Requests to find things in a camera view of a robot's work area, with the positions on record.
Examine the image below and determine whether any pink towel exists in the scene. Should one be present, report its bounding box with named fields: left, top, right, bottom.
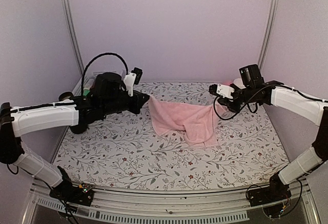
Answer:
left=148, top=95, right=227, bottom=148

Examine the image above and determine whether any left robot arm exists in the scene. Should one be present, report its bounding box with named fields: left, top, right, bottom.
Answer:
left=1, top=68, right=150, bottom=200

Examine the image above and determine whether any front aluminium rail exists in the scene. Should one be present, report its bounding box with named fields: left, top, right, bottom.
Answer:
left=22, top=179, right=323, bottom=223

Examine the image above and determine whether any white bowl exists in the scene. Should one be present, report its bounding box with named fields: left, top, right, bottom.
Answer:
left=233, top=78, right=243, bottom=88

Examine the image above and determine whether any black cylinder cup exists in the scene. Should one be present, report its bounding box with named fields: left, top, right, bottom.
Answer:
left=58, top=91, right=88, bottom=134

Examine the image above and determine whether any white plastic basket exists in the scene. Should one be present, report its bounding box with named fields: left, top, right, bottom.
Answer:
left=71, top=70, right=126, bottom=96

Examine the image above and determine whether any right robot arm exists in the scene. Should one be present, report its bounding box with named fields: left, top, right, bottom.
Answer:
left=210, top=64, right=327, bottom=201

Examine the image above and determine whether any left aluminium frame post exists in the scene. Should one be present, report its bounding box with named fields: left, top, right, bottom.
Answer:
left=61, top=0, right=84, bottom=75

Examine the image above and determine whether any right aluminium frame post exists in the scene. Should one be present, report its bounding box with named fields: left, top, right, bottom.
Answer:
left=258, top=0, right=279, bottom=70

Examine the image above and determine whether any aluminium frame post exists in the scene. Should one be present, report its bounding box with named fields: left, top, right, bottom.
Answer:
left=61, top=0, right=84, bottom=75
left=258, top=0, right=279, bottom=70

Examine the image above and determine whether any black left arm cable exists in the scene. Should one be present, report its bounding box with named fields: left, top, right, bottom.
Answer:
left=80, top=52, right=129, bottom=96

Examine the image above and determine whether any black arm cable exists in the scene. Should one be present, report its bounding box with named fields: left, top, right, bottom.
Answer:
left=213, top=84, right=328, bottom=121
left=80, top=52, right=129, bottom=96

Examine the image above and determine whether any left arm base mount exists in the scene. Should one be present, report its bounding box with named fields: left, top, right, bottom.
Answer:
left=49, top=182, right=94, bottom=207

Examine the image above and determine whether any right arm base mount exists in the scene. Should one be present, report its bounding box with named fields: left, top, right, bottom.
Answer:
left=245, top=179, right=303, bottom=219

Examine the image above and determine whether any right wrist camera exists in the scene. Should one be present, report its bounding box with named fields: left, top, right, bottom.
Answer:
left=209, top=84, right=235, bottom=100

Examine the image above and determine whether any pink plate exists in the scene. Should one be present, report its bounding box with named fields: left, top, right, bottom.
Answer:
left=223, top=80, right=233, bottom=86

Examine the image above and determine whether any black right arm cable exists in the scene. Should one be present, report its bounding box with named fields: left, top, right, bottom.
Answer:
left=213, top=84, right=328, bottom=121

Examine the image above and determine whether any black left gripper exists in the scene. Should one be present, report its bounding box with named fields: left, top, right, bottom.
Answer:
left=102, top=90, right=150, bottom=116

